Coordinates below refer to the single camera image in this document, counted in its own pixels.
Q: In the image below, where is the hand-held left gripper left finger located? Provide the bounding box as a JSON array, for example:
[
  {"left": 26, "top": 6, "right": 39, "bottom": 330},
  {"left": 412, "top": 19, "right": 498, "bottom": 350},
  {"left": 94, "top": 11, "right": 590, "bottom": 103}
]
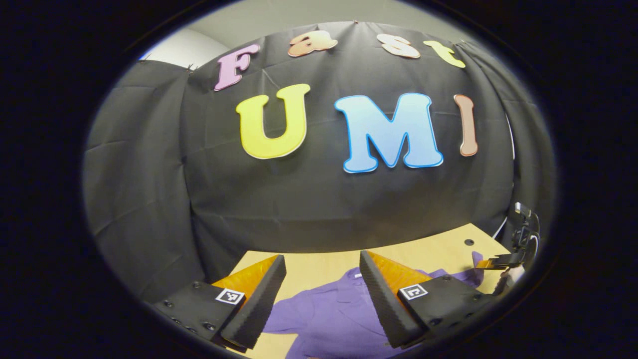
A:
[{"left": 152, "top": 254, "right": 287, "bottom": 355}]

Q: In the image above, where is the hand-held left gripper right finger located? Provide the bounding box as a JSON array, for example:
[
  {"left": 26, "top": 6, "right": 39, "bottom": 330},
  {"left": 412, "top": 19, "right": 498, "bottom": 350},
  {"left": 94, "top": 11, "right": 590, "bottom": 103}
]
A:
[{"left": 359, "top": 250, "right": 499, "bottom": 350}]

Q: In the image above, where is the purple button shirt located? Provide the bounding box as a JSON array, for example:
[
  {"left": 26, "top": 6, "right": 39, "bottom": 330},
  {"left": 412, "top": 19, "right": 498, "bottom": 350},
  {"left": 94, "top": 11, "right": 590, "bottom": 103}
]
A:
[{"left": 262, "top": 252, "right": 499, "bottom": 359}]

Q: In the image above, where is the black backdrop cloth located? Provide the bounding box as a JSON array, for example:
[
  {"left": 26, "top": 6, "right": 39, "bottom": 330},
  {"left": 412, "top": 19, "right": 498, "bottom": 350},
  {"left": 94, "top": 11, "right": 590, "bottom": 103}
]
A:
[{"left": 82, "top": 21, "right": 556, "bottom": 302}]

